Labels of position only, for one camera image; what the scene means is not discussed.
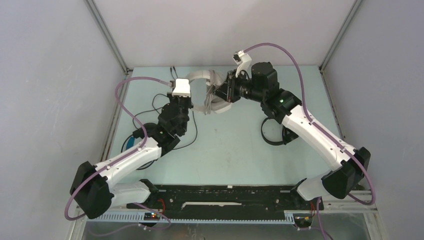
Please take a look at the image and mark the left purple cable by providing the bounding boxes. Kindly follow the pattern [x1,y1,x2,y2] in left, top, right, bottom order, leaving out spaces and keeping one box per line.
[64,76,173,222]

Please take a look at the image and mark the black blue headphones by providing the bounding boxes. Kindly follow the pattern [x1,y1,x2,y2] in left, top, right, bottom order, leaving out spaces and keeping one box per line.
[121,122,156,170]

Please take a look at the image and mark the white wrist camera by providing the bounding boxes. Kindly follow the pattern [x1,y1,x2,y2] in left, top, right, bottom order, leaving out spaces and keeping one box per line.
[232,50,252,77]
[169,78,191,98]

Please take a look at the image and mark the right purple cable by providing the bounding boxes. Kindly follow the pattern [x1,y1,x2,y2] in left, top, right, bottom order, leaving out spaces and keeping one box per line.
[243,42,377,206]

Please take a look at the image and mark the white headphones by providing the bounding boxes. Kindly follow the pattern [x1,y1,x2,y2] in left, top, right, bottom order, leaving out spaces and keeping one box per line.
[186,69,232,115]

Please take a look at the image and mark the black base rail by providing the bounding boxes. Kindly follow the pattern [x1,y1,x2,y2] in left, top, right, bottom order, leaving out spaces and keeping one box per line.
[145,184,324,221]

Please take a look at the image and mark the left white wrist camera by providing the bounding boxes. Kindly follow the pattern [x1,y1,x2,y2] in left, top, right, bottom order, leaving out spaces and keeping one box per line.
[169,78,191,98]

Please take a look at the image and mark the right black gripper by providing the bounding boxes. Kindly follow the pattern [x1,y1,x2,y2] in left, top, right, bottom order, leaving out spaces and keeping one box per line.
[212,69,265,104]

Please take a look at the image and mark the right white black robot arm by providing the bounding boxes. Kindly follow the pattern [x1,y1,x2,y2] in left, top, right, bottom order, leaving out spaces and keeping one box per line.
[213,62,371,209]

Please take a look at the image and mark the purple cable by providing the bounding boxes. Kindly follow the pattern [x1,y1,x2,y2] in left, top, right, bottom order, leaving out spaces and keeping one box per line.
[243,42,377,206]
[64,76,173,222]

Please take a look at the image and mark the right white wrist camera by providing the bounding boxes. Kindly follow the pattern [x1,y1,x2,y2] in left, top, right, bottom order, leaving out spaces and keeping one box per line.
[232,50,252,77]

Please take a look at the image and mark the black blue headphone cable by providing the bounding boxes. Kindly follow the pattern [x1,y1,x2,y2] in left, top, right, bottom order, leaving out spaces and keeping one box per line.
[132,66,199,152]

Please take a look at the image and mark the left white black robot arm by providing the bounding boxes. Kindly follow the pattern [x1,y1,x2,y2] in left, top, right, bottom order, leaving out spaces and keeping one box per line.
[69,93,193,219]

